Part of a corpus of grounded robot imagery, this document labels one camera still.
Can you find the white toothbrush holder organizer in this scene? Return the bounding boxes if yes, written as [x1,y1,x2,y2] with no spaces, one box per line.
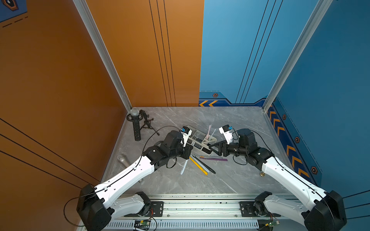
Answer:
[187,125,217,155]

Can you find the left green circuit board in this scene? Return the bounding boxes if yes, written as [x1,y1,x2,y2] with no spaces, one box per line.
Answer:
[134,219,151,231]

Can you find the grey white toothbrush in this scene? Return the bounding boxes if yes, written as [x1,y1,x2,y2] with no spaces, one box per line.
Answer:
[191,156,210,173]

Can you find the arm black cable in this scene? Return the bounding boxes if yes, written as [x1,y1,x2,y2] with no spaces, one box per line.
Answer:
[231,129,336,220]
[63,125,181,228]

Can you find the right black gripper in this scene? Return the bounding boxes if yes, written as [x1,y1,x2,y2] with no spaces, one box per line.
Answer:
[208,139,248,158]

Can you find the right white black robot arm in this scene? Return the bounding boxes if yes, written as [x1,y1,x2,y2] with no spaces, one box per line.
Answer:
[209,125,347,231]

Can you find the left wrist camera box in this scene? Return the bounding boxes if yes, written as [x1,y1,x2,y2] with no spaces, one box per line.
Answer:
[180,126,192,147]

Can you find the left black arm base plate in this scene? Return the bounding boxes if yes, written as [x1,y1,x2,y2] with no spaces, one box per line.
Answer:
[125,201,164,218]

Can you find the black toothbrush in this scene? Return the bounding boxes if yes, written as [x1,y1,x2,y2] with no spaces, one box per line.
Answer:
[194,156,216,174]

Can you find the pale blue toothbrush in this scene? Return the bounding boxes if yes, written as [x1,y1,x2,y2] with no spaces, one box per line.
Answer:
[180,159,189,175]

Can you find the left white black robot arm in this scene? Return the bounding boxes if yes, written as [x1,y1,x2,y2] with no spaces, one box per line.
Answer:
[76,127,193,231]

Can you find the left aluminium corner post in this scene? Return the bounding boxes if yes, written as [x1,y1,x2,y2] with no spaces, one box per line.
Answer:
[73,0,132,111]

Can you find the black perforated post with ball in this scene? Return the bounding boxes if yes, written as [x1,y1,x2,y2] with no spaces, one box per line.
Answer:
[126,107,142,141]

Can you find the small black tripod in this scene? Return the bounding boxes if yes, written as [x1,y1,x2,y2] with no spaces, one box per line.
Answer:
[139,109,160,136]

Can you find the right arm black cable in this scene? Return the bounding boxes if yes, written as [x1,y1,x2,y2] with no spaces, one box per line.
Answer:
[231,129,336,220]

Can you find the pink toothbrush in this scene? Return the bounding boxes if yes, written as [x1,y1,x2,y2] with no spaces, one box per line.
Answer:
[205,125,212,141]

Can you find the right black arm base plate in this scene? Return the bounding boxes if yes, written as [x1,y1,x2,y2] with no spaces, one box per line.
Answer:
[240,201,281,218]

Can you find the purple toothbrush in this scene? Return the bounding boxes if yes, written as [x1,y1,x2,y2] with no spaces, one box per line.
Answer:
[200,157,228,162]

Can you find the yellow toothbrush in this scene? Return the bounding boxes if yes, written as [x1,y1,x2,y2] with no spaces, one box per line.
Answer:
[189,157,208,176]

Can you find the green circuit board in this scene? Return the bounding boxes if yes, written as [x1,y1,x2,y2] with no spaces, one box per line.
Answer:
[265,221,280,231]
[134,219,151,231]

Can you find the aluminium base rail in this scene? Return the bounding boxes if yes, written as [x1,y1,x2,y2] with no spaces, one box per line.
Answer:
[76,194,331,231]

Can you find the aluminium corner post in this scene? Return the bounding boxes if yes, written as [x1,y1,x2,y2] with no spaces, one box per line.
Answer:
[262,0,333,113]
[73,0,132,111]

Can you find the right green circuit board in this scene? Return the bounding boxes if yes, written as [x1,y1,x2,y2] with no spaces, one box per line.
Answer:
[265,221,280,231]

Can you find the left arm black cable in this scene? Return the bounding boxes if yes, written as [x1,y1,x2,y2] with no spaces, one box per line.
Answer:
[63,125,181,228]

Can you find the right aluminium corner post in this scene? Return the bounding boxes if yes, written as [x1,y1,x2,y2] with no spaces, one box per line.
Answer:
[262,0,333,113]

